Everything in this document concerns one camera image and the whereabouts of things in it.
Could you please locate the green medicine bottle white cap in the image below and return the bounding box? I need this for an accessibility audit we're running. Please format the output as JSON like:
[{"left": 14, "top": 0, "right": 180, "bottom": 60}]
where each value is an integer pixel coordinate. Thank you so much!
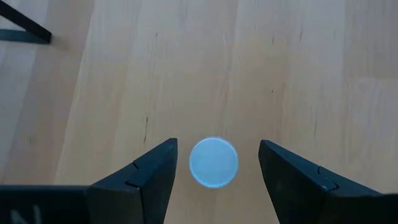
[{"left": 188, "top": 136, "right": 239, "bottom": 189}]

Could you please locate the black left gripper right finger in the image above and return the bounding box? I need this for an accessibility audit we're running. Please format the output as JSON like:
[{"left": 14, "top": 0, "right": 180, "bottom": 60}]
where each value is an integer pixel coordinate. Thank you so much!
[{"left": 257, "top": 139, "right": 398, "bottom": 224}]

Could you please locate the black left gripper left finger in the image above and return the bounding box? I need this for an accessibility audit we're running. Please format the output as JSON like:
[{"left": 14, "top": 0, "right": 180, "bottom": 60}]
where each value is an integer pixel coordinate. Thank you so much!
[{"left": 86, "top": 138, "right": 178, "bottom": 224}]

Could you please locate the wooden shelf with black legs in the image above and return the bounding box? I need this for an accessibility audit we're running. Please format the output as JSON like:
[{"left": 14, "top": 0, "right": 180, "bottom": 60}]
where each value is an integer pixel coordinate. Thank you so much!
[{"left": 0, "top": 0, "right": 53, "bottom": 45}]

